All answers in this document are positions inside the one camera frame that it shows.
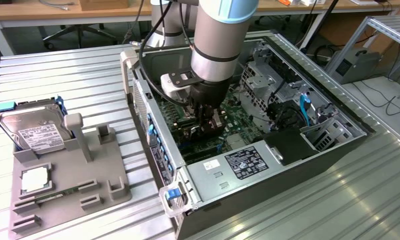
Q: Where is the wooden desk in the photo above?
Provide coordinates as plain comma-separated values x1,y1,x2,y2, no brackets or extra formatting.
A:
0,0,400,51

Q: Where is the black office chair base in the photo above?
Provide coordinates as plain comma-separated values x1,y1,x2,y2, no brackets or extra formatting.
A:
252,14,292,26
41,23,119,50

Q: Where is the silver chipset heatsink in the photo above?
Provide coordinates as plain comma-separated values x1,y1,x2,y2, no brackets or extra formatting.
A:
225,134,249,148

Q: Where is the grey power supply unit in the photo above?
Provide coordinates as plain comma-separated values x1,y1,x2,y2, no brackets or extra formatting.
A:
185,139,287,203

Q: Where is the silver hard disk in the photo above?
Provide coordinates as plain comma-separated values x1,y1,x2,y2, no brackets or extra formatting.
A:
0,103,75,155

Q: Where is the brown cardboard box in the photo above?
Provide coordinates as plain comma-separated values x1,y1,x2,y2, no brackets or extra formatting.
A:
79,0,129,12

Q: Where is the metal disk bay cage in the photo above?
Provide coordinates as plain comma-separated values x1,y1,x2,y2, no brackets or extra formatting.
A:
239,59,355,152

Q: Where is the long black expansion slot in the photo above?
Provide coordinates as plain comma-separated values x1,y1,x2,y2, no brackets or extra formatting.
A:
180,145,220,157
185,149,223,163

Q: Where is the blue disk caddy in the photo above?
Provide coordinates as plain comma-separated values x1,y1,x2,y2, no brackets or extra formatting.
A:
0,96,68,153

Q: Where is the blue case latch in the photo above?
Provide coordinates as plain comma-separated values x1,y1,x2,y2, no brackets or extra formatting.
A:
165,187,181,201

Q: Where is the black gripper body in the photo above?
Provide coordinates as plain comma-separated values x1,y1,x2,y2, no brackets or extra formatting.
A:
185,78,233,113

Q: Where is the black slanted pole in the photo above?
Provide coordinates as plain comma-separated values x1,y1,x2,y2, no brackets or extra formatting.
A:
299,0,341,51

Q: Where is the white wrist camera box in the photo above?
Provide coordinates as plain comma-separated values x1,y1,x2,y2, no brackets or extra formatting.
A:
159,71,203,102

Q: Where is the green Dell motherboard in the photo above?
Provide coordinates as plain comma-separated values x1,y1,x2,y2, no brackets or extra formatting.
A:
152,82,271,163

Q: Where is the blue SATA wire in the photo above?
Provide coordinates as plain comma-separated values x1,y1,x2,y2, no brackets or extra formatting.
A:
299,93,313,128

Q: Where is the grey parts rack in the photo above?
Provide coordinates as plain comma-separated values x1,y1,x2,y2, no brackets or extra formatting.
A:
8,112,135,236

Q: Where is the silver CPU chip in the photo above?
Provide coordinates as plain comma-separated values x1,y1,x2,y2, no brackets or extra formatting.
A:
21,171,51,195

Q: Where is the green RAM stick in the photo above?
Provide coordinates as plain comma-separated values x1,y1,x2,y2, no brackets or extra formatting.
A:
35,187,83,203

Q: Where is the grey computer tower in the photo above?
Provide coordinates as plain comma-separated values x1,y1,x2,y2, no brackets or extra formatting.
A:
325,49,383,85

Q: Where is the aluminium profile frame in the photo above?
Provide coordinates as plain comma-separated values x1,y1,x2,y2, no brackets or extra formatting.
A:
323,13,400,81

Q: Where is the open grey PC case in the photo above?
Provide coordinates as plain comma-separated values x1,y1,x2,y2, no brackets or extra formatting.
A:
119,29,377,240

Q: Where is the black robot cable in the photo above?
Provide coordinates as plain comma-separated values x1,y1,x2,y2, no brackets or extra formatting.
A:
137,0,191,108

